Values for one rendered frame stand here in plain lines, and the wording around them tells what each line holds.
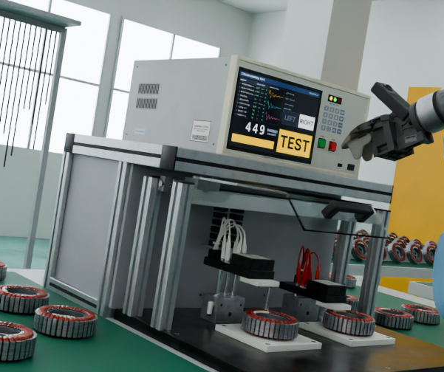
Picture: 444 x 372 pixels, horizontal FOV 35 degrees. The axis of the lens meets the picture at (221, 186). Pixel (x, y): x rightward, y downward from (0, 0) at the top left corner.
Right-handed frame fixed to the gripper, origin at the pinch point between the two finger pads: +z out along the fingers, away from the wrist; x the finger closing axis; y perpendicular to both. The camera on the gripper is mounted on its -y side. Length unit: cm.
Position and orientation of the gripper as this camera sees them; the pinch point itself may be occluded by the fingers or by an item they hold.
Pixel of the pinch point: (346, 142)
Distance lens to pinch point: 157.1
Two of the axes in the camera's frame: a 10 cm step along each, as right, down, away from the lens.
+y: 1.3, 9.4, -3.0
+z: -6.4, 3.1, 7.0
